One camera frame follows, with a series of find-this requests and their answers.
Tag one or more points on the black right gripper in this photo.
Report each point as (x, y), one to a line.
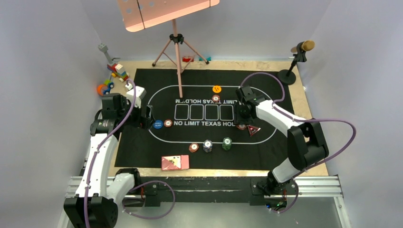
(238, 119)

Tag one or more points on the gold microphone on stand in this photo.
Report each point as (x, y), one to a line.
(288, 77)

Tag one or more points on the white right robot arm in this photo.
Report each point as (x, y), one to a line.
(306, 144)

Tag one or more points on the red triangular all-in marker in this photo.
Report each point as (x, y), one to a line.
(253, 129)

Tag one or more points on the grey toy block tower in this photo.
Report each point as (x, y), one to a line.
(104, 49)

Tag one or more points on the small red toy block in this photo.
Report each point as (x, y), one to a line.
(187, 58)

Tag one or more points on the green poker chip stack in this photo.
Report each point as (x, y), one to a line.
(226, 143)

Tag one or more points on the pink music stand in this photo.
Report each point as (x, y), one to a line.
(143, 14)

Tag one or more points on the blue poker chip stack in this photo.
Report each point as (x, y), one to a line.
(207, 145)

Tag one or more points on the blue small blind button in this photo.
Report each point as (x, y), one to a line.
(158, 124)

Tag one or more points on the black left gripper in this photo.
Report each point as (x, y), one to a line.
(144, 122)

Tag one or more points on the colourful toy block train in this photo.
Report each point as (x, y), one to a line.
(118, 71)

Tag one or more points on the black poker table mat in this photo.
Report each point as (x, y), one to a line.
(197, 118)

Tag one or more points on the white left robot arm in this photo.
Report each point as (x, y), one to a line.
(96, 204)

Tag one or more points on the aluminium mounting rail frame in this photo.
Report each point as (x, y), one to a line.
(237, 189)

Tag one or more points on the red playing card box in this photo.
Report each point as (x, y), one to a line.
(177, 162)

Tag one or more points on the small teal toy block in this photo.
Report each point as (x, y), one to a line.
(206, 58)

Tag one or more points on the yellow big blind button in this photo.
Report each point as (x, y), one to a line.
(216, 89)

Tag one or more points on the red poker chip stack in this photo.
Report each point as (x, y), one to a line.
(193, 147)

